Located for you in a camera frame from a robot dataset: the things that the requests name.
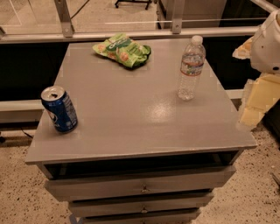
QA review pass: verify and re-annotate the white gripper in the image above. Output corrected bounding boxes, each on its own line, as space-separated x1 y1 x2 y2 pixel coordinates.
232 10 280 128

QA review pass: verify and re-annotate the bottom grey drawer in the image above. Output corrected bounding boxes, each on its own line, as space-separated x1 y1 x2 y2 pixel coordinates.
83 209 200 224

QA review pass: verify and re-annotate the metal railing frame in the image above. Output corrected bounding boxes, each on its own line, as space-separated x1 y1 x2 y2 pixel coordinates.
0 0 257 44

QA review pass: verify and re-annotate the top grey drawer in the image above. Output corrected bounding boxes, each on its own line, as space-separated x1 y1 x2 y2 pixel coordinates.
45 165 235 201

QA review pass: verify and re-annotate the grey drawer cabinet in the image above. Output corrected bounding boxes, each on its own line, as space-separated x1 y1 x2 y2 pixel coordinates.
24 38 258 224

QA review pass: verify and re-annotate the green rice chip bag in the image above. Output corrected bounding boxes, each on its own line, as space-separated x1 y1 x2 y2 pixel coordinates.
93 33 151 69

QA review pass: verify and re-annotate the middle grey drawer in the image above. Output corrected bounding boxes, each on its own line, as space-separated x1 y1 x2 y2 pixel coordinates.
69 192 214 217

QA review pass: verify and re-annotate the black chair base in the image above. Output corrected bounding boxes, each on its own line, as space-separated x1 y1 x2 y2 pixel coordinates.
114 0 153 11

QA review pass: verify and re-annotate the grey drawer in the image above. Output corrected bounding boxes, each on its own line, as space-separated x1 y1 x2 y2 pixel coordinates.
45 165 235 201
69 192 214 217
83 209 200 224

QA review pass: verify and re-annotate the blue pepsi can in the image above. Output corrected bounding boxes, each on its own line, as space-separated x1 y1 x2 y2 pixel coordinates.
41 86 78 133

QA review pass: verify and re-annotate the clear plastic water bottle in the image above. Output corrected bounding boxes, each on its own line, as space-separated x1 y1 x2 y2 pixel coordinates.
178 35 206 101

